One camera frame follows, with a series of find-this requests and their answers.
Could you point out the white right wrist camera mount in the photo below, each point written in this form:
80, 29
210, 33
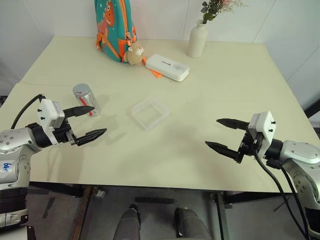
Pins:
265, 125

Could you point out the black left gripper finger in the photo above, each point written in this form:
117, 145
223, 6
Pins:
80, 111
90, 136

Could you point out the rusty table leg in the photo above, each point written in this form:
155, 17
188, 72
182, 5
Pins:
85, 212

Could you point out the white rectangular case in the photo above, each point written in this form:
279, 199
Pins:
167, 67

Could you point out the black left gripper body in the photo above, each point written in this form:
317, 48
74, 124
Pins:
62, 133

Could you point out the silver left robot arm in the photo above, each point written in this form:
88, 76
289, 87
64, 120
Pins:
17, 145

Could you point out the clear plastic container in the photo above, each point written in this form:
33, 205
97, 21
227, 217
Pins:
150, 113

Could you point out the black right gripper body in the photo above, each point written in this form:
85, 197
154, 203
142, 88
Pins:
251, 143

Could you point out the dark metal table leg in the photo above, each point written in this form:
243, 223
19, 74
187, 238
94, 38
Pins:
221, 217

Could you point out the beige plush hamster charm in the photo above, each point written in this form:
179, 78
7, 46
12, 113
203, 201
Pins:
135, 53

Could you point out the grey rounded shape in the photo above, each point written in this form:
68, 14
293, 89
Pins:
127, 223
191, 223

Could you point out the white ceramic vase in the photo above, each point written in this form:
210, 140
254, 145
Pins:
197, 41

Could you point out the pink artificial flower sprig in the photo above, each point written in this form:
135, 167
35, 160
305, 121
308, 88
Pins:
212, 10

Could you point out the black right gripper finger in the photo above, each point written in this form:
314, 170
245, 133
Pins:
233, 124
225, 151

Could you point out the black frame bar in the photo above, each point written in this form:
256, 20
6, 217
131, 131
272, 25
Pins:
313, 106

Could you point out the teal dinosaur backpack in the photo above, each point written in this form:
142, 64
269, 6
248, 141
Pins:
113, 27

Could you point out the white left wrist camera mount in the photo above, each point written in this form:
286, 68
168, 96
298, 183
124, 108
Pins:
48, 112

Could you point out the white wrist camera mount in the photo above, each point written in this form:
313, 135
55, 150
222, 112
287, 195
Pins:
48, 112
265, 125

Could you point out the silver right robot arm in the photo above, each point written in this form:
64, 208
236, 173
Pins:
300, 155

